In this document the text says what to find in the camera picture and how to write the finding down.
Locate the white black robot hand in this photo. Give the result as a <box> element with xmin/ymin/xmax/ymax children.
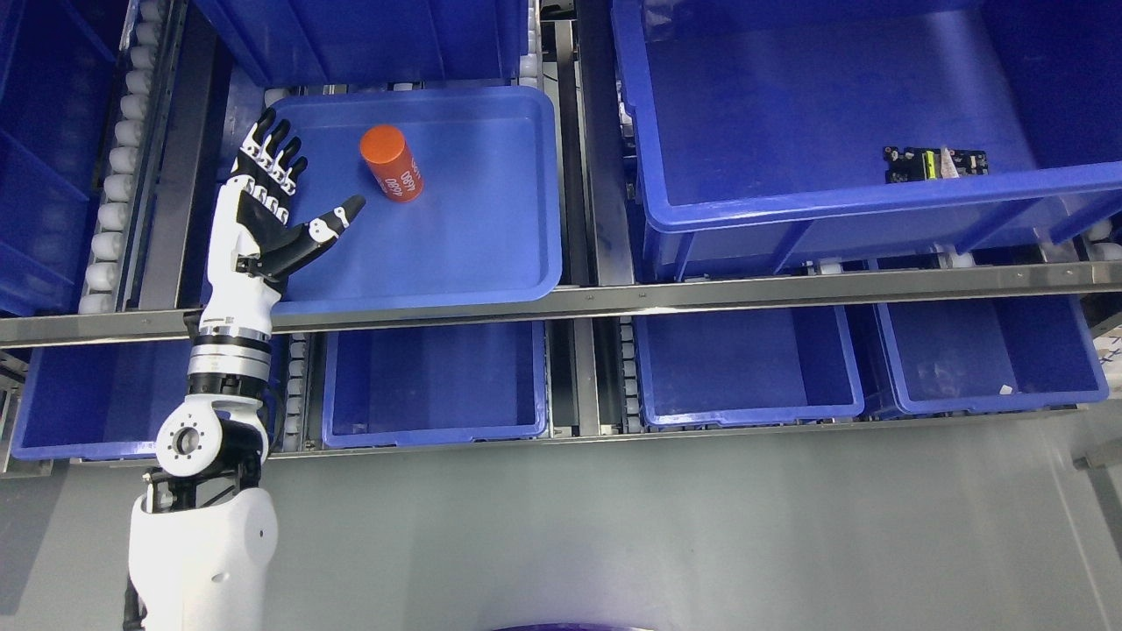
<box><xmin>197</xmin><ymin>108</ymin><xmax>367</xmax><ymax>341</ymax></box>

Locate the orange cylindrical capacitor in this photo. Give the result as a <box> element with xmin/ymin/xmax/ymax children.
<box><xmin>359</xmin><ymin>124</ymin><xmax>424</xmax><ymax>203</ymax></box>

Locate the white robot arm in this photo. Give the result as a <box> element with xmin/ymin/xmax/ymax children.
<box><xmin>121</xmin><ymin>326</ymin><xmax>278</xmax><ymax>630</ymax></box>

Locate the white roller track left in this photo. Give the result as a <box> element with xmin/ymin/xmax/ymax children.
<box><xmin>77</xmin><ymin>1</ymin><xmax>169</xmax><ymax>316</ymax></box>

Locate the blue bin lower centre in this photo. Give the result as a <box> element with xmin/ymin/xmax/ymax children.
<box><xmin>322</xmin><ymin>321</ymin><xmax>548</xmax><ymax>449</ymax></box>

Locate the blue bin top centre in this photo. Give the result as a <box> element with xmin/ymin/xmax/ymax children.
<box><xmin>197</xmin><ymin>1</ymin><xmax>530</xmax><ymax>88</ymax></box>

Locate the blue bin lower left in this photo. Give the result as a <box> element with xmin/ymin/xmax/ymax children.
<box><xmin>11</xmin><ymin>337</ymin><xmax>283</xmax><ymax>461</ymax></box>

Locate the blue shallow tray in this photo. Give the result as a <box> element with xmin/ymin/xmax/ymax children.
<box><xmin>273</xmin><ymin>85</ymin><xmax>564</xmax><ymax>319</ymax></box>

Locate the blue bins far left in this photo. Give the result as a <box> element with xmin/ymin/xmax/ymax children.
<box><xmin>1</xmin><ymin>1</ymin><xmax>127</xmax><ymax>316</ymax></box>

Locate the blue bin lower right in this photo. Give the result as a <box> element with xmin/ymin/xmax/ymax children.
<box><xmin>633</xmin><ymin>307</ymin><xmax>865</xmax><ymax>429</ymax></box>

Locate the large blue bin right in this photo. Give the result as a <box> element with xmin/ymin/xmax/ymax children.
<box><xmin>610</xmin><ymin>1</ymin><xmax>1121</xmax><ymax>282</ymax></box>

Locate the black electronic component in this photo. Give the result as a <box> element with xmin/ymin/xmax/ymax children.
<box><xmin>883</xmin><ymin>146</ymin><xmax>990</xmax><ymax>184</ymax></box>

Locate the blue bin far right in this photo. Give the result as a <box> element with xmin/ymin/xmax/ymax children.
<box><xmin>847</xmin><ymin>294</ymin><xmax>1109</xmax><ymax>419</ymax></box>

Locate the steel shelf front rail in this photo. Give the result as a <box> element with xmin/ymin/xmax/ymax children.
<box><xmin>0</xmin><ymin>260</ymin><xmax>1122</xmax><ymax>350</ymax></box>

